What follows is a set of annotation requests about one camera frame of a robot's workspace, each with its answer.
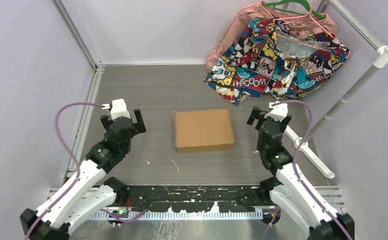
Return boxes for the brown cardboard box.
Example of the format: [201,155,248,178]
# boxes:
[174,108,235,153]

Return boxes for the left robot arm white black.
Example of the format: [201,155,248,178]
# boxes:
[20,109,146,240]

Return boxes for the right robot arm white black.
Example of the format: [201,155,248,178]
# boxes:
[247,104,355,240]

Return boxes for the colourful comic print shorts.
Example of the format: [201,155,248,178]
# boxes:
[204,18,350,105]

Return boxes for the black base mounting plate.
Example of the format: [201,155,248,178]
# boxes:
[110,185,276,213]

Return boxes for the pink garment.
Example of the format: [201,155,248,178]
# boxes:
[205,0,337,70]

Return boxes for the green plastic hanger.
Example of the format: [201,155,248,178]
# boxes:
[261,0,325,20]

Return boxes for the white grey clothes rack stand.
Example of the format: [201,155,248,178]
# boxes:
[280,43,388,180]

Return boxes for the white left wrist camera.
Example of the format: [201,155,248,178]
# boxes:
[101,98,132,121]

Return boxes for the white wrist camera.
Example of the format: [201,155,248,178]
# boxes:
[265,101,288,122]
[101,98,132,121]

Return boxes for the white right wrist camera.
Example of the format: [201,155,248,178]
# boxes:
[265,101,288,122]

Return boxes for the aluminium corner post left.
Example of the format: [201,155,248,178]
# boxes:
[52,0,99,70]

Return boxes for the aluminium corner post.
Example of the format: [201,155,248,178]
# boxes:
[317,0,385,50]
[52,0,99,70]

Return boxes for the pink wire hanger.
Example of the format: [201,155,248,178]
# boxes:
[269,10,337,50]

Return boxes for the aluminium corner post right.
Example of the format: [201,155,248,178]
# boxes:
[317,0,385,50]

